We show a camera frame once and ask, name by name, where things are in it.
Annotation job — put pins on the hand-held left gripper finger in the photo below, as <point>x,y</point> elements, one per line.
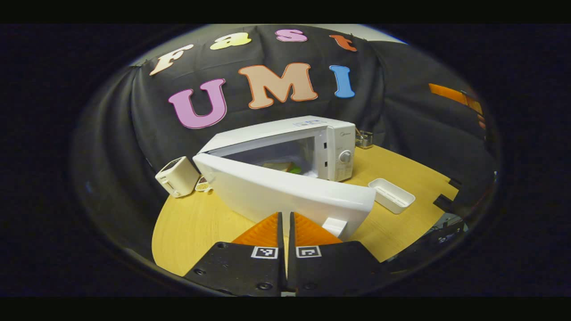
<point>280,236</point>
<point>291,238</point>

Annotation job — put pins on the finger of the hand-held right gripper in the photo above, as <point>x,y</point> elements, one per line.
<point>446,92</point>

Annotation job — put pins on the white microwave oven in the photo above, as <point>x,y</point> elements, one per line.
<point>276,191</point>

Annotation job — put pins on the lettuce sandwich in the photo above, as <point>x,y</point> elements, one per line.
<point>279,166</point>

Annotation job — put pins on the white divided snack dish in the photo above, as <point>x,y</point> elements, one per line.
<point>203,183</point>

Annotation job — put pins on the clear glass cup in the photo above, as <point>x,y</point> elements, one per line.
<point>365,140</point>

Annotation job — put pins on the white rectangular tray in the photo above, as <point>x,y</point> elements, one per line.
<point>392,196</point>

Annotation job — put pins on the white toaster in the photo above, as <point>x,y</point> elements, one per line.
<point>178,178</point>

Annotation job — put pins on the black table edge bracket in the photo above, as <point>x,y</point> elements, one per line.
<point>455,183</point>
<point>446,203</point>

